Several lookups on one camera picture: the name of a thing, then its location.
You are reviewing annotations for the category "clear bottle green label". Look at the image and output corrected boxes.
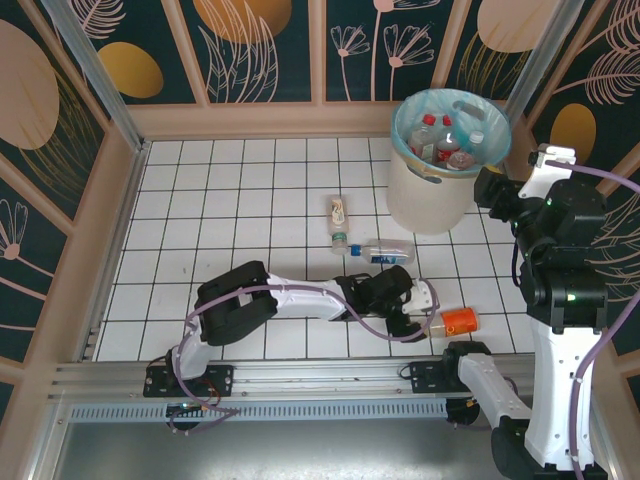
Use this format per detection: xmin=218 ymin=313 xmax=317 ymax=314
xmin=327 ymin=194 xmax=350 ymax=256

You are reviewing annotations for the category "white round waste bin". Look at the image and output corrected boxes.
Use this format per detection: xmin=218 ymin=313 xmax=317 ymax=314
xmin=386 ymin=88 xmax=513 ymax=235

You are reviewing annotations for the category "aluminium corner post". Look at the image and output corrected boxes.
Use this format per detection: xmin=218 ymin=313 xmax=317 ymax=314
xmin=42 ymin=0 xmax=151 ymax=154
xmin=504 ymin=0 xmax=594 ymax=121

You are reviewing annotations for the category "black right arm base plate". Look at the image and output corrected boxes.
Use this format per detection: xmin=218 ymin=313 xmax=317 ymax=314
xmin=399 ymin=359 xmax=469 ymax=396

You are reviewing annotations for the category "red label cola bottle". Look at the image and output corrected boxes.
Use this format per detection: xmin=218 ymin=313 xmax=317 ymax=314
xmin=434 ymin=114 xmax=464 ymax=169

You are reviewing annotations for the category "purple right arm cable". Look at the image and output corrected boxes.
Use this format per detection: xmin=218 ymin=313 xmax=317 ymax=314
xmin=447 ymin=158 xmax=640 ymax=480

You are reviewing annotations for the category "slotted grey cable duct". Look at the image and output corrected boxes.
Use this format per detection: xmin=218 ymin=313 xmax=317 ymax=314
xmin=68 ymin=401 xmax=450 ymax=422

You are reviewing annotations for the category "orange label bottle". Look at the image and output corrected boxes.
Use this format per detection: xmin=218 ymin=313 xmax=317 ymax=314
xmin=428 ymin=307 xmax=481 ymax=339

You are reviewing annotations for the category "clear bottle white cap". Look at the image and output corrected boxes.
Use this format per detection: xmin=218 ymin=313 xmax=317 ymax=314
xmin=462 ymin=130 xmax=487 ymax=159

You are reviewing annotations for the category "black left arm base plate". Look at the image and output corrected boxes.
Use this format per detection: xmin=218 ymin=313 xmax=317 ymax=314
xmin=143 ymin=363 xmax=236 ymax=399

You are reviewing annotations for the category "aluminium mounting rail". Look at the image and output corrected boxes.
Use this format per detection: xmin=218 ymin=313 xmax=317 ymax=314
xmin=47 ymin=352 xmax=539 ymax=401

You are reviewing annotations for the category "grey metal sheet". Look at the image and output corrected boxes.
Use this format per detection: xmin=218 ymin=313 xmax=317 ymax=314
xmin=29 ymin=418 xmax=501 ymax=480

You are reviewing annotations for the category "aluminium side rail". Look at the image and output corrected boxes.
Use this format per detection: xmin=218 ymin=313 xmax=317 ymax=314
xmin=74 ymin=139 xmax=151 ymax=362

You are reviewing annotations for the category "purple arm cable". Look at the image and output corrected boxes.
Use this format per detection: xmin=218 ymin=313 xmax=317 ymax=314
xmin=447 ymin=158 xmax=640 ymax=480
xmin=169 ymin=277 xmax=442 ymax=437

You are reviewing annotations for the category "clear bottle blue cap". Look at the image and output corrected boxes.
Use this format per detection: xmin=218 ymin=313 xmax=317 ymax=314
xmin=348 ymin=238 xmax=417 ymax=265

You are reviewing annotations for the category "clear bottle red cap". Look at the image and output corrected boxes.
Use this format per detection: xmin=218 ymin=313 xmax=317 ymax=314
xmin=408 ymin=113 xmax=437 ymax=157

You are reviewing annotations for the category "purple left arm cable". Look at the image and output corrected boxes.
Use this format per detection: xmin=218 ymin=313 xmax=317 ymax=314
xmin=169 ymin=277 xmax=442 ymax=437

